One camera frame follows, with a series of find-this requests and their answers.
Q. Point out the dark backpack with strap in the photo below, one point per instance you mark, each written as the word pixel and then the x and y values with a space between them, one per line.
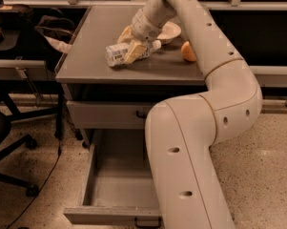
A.
pixel 58 32

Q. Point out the open grey lower drawer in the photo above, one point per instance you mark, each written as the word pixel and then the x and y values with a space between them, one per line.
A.
pixel 118 187

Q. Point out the clear plastic water bottle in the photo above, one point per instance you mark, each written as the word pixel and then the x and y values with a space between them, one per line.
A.
pixel 115 54

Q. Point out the white paper bowl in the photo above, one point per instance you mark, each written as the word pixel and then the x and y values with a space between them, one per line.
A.
pixel 170 31

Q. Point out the dark bag on desk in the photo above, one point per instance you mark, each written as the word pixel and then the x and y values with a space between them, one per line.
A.
pixel 15 17

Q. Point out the closed grey upper drawer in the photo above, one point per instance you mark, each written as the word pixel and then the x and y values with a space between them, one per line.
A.
pixel 108 115

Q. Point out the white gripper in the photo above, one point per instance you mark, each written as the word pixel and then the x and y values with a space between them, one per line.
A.
pixel 145 28

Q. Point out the grey drawer cabinet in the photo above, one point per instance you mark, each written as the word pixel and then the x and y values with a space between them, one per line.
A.
pixel 85 75

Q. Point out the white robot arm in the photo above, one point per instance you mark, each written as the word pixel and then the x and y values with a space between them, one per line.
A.
pixel 179 131

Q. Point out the orange fruit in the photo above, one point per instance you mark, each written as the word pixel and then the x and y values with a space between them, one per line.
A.
pixel 187 52

